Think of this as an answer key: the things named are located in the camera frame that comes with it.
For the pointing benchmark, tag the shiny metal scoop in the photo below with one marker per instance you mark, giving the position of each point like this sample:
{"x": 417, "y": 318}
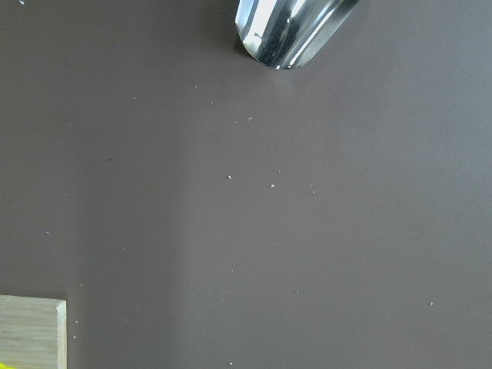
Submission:
{"x": 288, "y": 34}

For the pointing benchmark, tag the light wooden cutting board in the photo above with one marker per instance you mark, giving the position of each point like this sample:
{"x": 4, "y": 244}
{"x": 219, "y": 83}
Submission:
{"x": 33, "y": 332}

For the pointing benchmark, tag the yellow lemon slice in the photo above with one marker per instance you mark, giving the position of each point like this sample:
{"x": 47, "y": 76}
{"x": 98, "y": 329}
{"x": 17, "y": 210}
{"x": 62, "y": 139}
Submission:
{"x": 4, "y": 366}

